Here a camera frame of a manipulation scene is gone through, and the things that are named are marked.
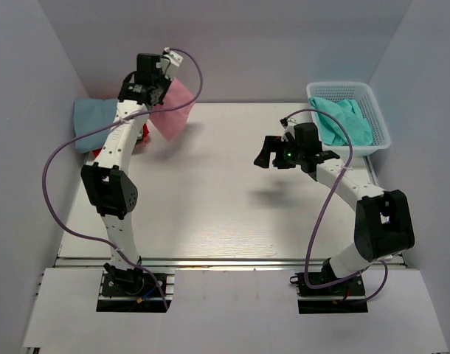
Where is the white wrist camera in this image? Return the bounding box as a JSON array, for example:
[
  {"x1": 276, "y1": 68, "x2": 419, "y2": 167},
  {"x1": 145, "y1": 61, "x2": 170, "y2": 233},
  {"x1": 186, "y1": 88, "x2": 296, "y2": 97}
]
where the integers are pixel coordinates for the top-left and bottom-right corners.
[
  {"x1": 156, "y1": 47, "x2": 184, "y2": 80},
  {"x1": 280, "y1": 117, "x2": 297, "y2": 142}
]

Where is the pink t shirt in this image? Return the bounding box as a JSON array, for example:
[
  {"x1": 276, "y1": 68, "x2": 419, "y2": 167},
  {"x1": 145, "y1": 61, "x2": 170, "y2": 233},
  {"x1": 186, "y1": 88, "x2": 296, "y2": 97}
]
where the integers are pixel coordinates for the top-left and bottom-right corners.
[{"x1": 149, "y1": 79, "x2": 195, "y2": 141}]

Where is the aluminium table rail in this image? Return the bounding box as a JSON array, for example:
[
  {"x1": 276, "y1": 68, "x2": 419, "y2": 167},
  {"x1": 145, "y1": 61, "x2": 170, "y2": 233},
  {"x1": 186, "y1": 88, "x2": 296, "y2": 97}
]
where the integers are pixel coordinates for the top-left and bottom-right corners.
[{"x1": 55, "y1": 257, "x2": 406, "y2": 271}]

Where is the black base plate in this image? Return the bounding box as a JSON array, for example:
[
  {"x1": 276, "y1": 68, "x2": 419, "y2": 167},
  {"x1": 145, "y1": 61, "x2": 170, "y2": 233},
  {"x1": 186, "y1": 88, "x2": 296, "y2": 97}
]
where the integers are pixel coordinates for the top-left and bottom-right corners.
[
  {"x1": 96, "y1": 272, "x2": 167, "y2": 313},
  {"x1": 289, "y1": 272, "x2": 368, "y2": 315}
]

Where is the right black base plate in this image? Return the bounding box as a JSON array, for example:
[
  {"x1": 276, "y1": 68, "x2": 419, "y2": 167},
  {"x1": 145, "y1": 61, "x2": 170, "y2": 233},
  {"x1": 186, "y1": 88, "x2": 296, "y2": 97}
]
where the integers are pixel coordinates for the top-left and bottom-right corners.
[{"x1": 289, "y1": 272, "x2": 368, "y2": 315}]

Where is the teal t shirt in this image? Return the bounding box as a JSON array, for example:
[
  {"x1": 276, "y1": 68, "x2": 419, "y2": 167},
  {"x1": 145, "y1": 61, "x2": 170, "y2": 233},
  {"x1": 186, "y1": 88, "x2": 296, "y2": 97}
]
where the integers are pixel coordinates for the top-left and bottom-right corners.
[{"x1": 309, "y1": 97, "x2": 373, "y2": 146}]

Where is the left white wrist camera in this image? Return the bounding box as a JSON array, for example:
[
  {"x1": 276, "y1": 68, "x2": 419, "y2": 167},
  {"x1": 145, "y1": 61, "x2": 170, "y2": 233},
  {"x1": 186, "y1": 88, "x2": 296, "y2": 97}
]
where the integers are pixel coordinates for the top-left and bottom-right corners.
[{"x1": 156, "y1": 47, "x2": 184, "y2": 80}]

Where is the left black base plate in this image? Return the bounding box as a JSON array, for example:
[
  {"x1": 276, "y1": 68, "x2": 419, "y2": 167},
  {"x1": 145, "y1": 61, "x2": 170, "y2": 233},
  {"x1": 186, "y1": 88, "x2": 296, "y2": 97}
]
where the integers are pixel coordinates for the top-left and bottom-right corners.
[{"x1": 96, "y1": 272, "x2": 167, "y2": 313}]

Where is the folded blue-grey t shirt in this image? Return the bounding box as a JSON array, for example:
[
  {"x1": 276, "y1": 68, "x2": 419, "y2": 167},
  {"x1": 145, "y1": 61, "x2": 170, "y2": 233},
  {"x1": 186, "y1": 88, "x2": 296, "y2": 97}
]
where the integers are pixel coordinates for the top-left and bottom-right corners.
[{"x1": 74, "y1": 98, "x2": 117, "y2": 153}]

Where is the white plastic basket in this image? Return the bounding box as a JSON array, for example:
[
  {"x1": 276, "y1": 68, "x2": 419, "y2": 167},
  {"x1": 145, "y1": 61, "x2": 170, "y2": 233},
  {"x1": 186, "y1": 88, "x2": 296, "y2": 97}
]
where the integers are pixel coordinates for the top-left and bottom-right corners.
[{"x1": 306, "y1": 81, "x2": 391, "y2": 156}]

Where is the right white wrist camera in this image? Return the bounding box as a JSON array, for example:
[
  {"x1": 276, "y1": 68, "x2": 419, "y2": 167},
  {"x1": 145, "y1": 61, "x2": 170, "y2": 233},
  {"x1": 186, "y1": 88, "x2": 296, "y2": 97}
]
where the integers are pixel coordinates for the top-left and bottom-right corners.
[{"x1": 280, "y1": 117, "x2": 297, "y2": 142}]

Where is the folded red t shirt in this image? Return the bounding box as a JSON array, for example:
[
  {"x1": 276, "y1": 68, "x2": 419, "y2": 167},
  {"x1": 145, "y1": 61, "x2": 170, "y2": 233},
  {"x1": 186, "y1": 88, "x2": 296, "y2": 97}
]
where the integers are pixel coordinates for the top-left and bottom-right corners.
[{"x1": 92, "y1": 124, "x2": 150, "y2": 157}]

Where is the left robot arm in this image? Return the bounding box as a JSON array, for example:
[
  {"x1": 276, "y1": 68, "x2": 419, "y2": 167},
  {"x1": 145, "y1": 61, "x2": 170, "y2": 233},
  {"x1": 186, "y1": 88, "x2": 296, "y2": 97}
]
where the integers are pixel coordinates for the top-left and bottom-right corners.
[{"x1": 81, "y1": 49, "x2": 182, "y2": 271}]

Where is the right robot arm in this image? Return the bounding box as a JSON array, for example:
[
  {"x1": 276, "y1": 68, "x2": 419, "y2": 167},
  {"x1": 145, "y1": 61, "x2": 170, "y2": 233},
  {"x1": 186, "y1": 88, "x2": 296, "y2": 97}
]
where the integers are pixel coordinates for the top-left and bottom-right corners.
[{"x1": 254, "y1": 123, "x2": 415, "y2": 289}]

